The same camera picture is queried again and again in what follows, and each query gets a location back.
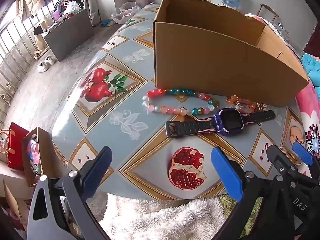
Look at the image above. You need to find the white plastic bag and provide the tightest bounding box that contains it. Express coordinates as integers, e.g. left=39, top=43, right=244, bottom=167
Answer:
left=111, top=2, right=141, bottom=25

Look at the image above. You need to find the pile of clothes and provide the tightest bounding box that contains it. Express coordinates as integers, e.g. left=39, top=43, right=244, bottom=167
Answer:
left=54, top=0, right=82, bottom=18

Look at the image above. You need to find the blue quilt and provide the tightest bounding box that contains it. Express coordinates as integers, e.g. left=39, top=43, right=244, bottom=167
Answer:
left=301, top=53, right=320, bottom=87

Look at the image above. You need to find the multicolour bead bracelet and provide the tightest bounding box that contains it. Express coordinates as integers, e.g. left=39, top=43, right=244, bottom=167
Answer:
left=142, top=87, right=220, bottom=117

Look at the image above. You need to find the grey cabinet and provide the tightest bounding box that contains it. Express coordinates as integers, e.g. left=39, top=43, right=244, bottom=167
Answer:
left=44, top=8, right=95, bottom=62

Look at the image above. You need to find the purple black smart watch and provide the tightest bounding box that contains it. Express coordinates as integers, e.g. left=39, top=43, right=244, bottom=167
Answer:
left=165, top=107, right=276, bottom=139

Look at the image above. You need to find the beige hanging coat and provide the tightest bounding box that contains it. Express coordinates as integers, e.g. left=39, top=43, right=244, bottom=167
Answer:
left=19, top=0, right=42, bottom=19

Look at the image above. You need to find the white fluffy blanket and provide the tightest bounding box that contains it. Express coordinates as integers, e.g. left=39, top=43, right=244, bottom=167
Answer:
left=99, top=192, right=230, bottom=240

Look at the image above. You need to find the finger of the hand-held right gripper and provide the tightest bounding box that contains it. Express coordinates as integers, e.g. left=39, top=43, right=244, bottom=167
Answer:
left=292, top=141, right=320, bottom=178
left=266, top=145, right=298, bottom=178

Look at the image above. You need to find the pink bead bracelet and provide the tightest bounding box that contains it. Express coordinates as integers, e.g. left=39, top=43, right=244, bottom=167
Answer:
left=226, top=95, right=258, bottom=113

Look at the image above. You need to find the red gift bag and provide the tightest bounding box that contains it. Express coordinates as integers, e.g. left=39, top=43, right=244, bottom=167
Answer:
left=0, top=122, right=32, bottom=172

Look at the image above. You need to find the silver lace cloth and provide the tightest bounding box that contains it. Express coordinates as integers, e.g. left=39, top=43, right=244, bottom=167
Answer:
left=270, top=21, right=300, bottom=53

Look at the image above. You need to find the white curtain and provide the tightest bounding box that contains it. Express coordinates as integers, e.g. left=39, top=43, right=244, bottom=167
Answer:
left=77, top=0, right=100, bottom=25

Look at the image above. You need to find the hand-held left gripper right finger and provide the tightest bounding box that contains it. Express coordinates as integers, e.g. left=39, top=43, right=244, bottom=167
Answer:
left=211, top=147, right=295, bottom=240

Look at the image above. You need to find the pink floral blanket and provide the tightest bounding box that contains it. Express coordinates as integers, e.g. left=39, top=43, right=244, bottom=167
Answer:
left=295, top=80, right=320, bottom=160

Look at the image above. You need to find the brown cardboard box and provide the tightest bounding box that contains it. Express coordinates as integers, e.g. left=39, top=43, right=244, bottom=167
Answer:
left=152, top=0, right=310, bottom=108

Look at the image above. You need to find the wooden frame chair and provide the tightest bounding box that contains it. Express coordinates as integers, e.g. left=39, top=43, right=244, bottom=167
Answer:
left=257, top=4, right=279, bottom=22

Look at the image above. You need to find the open carton with clutter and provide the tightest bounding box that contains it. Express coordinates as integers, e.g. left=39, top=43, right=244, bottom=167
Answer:
left=21, top=127, right=60, bottom=187

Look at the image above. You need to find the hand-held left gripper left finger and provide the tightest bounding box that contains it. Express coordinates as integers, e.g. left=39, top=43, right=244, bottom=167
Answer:
left=27, top=146, right=113, bottom=240

